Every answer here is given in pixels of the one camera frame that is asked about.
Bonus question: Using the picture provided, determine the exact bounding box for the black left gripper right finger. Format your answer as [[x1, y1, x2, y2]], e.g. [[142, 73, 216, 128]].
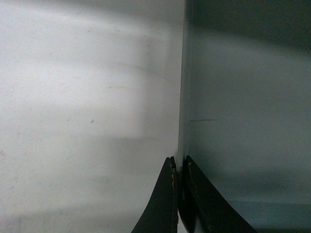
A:
[[179, 156, 255, 233]]

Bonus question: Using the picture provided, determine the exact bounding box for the grey rectangular serving tray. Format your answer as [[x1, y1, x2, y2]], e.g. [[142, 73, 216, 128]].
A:
[[176, 0, 311, 233]]

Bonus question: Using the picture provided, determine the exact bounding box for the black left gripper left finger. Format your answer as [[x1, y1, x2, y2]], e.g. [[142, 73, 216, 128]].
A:
[[132, 157, 178, 233]]

